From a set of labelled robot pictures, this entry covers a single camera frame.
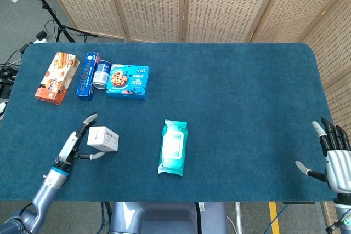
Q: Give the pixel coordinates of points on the blue and white drink can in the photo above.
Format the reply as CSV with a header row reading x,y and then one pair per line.
x,y
101,76

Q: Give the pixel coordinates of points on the blue cookie box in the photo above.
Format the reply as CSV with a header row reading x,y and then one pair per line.
x,y
129,82

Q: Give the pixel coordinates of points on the grey-blue robot torso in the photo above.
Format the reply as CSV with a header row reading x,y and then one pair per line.
x,y
164,219

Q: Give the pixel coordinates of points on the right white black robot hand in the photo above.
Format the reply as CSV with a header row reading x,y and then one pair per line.
x,y
338,165

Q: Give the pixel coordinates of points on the woven wooden folding screen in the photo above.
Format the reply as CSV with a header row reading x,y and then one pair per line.
x,y
153,4

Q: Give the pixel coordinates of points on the black tripod stand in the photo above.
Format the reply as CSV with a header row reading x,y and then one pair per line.
x,y
52,16

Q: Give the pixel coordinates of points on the white power strip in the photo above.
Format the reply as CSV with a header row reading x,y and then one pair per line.
x,y
41,36

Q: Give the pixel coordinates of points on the orange biscuit box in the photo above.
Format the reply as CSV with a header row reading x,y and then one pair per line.
x,y
56,79

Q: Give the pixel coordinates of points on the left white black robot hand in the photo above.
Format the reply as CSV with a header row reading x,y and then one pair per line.
x,y
67,147

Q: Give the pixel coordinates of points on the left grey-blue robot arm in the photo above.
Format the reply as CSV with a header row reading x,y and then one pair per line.
x,y
45,190

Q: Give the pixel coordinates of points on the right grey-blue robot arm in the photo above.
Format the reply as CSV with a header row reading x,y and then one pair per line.
x,y
342,214

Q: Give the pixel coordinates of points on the blue carpet table cover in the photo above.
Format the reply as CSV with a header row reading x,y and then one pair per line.
x,y
233,108

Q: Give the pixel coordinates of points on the white cardboard box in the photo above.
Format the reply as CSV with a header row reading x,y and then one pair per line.
x,y
101,138

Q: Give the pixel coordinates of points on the teal wet wipes pack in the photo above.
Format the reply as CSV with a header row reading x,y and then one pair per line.
x,y
172,149

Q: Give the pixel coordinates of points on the metal table leg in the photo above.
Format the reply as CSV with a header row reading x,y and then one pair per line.
x,y
238,217

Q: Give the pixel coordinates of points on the long dark blue box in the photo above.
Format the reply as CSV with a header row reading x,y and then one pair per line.
x,y
86,77

